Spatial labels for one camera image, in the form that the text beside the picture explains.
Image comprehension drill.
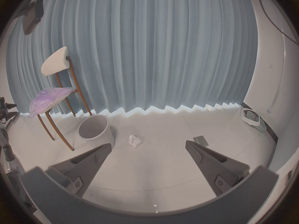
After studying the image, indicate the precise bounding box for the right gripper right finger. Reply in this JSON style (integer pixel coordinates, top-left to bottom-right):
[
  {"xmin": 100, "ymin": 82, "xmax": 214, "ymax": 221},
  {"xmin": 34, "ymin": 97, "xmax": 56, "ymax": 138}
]
[{"xmin": 185, "ymin": 140, "xmax": 250, "ymax": 197}]

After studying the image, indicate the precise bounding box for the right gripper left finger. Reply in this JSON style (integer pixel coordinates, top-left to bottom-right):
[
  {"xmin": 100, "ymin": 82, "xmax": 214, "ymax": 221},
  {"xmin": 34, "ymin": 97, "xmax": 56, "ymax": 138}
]
[{"xmin": 46, "ymin": 143, "xmax": 112, "ymax": 198}]

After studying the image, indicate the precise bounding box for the purple plastic bag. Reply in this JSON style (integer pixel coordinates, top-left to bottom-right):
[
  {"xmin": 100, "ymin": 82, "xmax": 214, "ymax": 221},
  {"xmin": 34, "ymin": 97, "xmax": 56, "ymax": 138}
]
[{"xmin": 28, "ymin": 86, "xmax": 76, "ymax": 119}]

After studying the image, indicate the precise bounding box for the white trash bin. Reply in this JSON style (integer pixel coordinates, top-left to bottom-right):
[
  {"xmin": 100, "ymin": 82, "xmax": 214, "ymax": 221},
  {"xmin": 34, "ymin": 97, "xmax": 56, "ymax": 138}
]
[{"xmin": 78, "ymin": 114, "xmax": 115, "ymax": 152}]

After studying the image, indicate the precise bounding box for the cream cushioned wooden chair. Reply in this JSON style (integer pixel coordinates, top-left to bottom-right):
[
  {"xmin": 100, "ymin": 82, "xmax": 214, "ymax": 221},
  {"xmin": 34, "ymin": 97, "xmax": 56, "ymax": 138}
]
[{"xmin": 37, "ymin": 46, "xmax": 93, "ymax": 152}]

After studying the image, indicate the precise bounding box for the crumpled white paper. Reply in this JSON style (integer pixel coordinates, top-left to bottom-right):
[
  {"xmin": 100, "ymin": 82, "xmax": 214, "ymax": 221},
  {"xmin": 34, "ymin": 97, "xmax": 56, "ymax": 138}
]
[{"xmin": 128, "ymin": 134, "xmax": 142, "ymax": 149}]

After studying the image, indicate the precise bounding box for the white plastic tray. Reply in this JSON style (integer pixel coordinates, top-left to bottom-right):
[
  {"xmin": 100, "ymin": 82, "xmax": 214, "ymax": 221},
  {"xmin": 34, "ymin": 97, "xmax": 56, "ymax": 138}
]
[{"xmin": 241, "ymin": 107, "xmax": 267, "ymax": 132}]

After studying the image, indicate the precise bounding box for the blue-grey curtain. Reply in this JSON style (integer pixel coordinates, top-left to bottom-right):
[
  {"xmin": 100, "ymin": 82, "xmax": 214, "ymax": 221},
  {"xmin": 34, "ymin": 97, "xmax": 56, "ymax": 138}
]
[{"xmin": 6, "ymin": 0, "xmax": 258, "ymax": 116}]

